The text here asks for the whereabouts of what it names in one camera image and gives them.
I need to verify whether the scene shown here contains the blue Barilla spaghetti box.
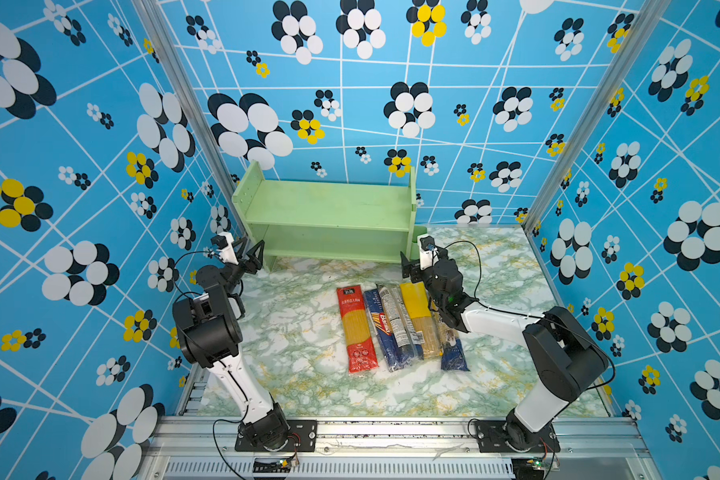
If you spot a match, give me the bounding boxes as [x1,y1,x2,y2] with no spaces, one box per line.
[363,288,407,371]

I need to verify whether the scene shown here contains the red spaghetti bag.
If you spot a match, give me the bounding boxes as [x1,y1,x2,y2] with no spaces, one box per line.
[336,285,378,374]

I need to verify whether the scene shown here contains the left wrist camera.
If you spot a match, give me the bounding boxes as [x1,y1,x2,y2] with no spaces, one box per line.
[211,232,238,265]

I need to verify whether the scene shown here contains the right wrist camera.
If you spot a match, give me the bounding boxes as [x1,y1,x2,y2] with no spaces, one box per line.
[417,234,439,270]

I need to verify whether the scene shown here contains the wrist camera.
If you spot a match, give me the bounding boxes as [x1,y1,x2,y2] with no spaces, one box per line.
[417,234,439,270]
[211,232,238,265]

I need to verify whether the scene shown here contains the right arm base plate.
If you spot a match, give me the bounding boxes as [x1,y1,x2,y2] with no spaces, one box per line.
[467,419,561,455]

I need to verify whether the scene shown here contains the yellow spaghetti bag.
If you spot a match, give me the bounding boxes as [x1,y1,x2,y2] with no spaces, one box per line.
[400,283,442,359]

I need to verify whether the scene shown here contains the blue clear spaghetti bag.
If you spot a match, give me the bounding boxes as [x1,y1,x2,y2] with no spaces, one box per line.
[434,313,469,372]

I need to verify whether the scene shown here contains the green wooden shelf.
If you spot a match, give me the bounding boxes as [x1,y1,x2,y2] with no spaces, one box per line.
[232,163,427,270]

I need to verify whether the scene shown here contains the aluminium front rail frame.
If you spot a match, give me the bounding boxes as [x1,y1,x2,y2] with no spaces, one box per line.
[137,417,661,479]

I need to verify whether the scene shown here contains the clear white label spaghetti bag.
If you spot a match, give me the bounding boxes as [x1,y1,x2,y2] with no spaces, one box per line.
[377,284,423,367]

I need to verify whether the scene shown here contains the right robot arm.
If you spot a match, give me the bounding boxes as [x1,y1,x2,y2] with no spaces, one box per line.
[400,248,611,452]

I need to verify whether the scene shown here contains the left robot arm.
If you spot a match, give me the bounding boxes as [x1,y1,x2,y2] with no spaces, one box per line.
[172,232,290,451]

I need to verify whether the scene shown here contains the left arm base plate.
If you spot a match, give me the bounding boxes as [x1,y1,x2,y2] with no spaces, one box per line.
[234,419,318,453]

